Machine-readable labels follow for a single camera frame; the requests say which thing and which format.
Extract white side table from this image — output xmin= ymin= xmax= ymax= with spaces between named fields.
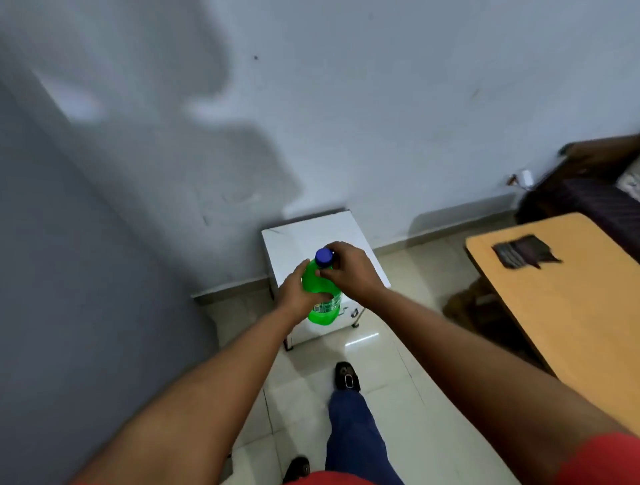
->
xmin=261 ymin=210 xmax=392 ymax=352

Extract person's right forearm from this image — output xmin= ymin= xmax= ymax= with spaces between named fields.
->
xmin=361 ymin=287 xmax=632 ymax=485

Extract red shirt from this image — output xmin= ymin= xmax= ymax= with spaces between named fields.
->
xmin=285 ymin=432 xmax=640 ymax=485

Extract black shoe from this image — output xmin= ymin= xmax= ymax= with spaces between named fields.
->
xmin=282 ymin=456 xmax=311 ymax=485
xmin=333 ymin=362 xmax=362 ymax=393

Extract person's left hand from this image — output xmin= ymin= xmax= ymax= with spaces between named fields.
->
xmin=276 ymin=259 xmax=334 ymax=326

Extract green plastic bottle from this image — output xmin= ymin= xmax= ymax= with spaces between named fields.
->
xmin=301 ymin=259 xmax=344 ymax=326

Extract light wooden table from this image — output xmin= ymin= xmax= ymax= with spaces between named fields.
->
xmin=465 ymin=212 xmax=640 ymax=436

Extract person's right hand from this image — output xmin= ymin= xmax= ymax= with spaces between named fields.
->
xmin=315 ymin=241 xmax=389 ymax=309

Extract blue trousers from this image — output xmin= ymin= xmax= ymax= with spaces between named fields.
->
xmin=325 ymin=389 xmax=404 ymax=485

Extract person's left forearm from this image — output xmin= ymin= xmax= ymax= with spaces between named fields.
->
xmin=70 ymin=300 xmax=302 ymax=485

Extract dark folded cloth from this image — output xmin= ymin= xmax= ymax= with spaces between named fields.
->
xmin=491 ymin=234 xmax=564 ymax=270

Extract white patterned cushion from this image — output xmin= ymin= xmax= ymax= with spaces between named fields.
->
xmin=615 ymin=156 xmax=640 ymax=203

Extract dark sofa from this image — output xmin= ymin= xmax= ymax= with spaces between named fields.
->
xmin=515 ymin=134 xmax=640 ymax=261

